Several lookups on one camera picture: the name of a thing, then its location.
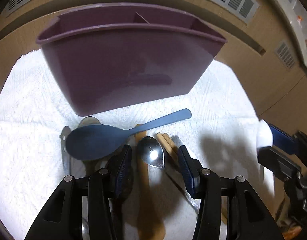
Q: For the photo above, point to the blue plastic rice spoon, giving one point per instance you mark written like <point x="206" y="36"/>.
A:
<point x="109" y="138"/>

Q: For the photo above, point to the small grey vent grille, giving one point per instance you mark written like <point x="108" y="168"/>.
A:
<point x="285" y="55"/>

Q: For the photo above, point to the black smiley handle spoon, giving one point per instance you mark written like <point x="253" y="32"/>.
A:
<point x="65" y="156"/>

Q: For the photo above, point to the purple plastic utensil holder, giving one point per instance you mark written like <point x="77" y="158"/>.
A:
<point x="113" y="55"/>

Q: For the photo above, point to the wooden spoon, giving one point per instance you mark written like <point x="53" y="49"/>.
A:
<point x="149" y="223"/>

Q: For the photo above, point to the steel spoon black loop handle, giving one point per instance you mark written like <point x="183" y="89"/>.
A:
<point x="152" y="154"/>

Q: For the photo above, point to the white textured table cloth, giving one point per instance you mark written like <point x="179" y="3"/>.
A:
<point x="221" y="133"/>

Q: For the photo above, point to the black handled brown spoon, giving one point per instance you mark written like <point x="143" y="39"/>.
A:
<point x="81" y="146"/>

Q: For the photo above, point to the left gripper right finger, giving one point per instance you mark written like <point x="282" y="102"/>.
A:
<point x="247" y="215"/>

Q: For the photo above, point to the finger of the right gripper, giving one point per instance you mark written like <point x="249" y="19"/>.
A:
<point x="283" y="140"/>

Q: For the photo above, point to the long black handled spoon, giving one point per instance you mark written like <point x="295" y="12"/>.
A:
<point x="120" y="187"/>

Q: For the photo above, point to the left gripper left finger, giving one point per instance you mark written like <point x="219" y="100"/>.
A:
<point x="105" y="190"/>

